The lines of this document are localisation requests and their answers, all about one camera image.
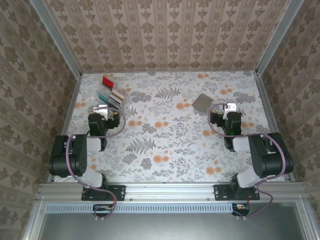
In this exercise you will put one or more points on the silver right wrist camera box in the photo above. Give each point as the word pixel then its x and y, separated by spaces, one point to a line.
pixel 231 107

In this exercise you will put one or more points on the aluminium frame bar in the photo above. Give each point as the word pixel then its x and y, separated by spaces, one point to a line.
pixel 33 230
pixel 303 225

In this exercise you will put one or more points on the red card stack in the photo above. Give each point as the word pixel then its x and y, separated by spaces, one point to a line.
pixel 107 82

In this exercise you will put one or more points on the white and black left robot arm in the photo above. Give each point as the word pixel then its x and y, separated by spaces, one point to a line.
pixel 75 155

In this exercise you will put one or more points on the aluminium table side rail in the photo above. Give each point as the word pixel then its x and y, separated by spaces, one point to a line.
pixel 269 112
pixel 68 112

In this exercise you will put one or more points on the clear acrylic card organizer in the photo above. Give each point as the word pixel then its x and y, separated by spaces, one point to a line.
pixel 117 85

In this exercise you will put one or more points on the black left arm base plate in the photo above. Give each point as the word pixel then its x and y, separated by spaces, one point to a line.
pixel 120 192

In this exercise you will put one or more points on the grey folding card holder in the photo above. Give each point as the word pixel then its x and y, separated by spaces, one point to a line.
pixel 202 102

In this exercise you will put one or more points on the aluminium corner post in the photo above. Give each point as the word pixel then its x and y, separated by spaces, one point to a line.
pixel 57 37
pixel 277 37

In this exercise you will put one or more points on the floral patterned table covering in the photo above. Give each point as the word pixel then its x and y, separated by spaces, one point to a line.
pixel 150 172

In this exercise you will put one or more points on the teal card stack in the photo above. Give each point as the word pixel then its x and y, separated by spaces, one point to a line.
pixel 102 97

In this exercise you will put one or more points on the long aluminium base rail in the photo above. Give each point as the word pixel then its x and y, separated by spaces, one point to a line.
pixel 170 191

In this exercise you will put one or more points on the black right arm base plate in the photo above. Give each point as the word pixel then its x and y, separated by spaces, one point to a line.
pixel 220 192

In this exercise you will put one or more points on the thin aluminium table end rail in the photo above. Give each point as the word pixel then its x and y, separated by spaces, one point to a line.
pixel 170 71

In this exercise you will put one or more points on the grey sheet metal panel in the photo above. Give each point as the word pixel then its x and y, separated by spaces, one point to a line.
pixel 170 227

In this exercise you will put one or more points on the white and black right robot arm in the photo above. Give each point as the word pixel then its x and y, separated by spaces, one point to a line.
pixel 272 160

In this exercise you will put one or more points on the beige card stack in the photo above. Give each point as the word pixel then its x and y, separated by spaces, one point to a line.
pixel 118 94

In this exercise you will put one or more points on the black connector board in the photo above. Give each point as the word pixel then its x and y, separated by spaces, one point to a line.
pixel 102 212

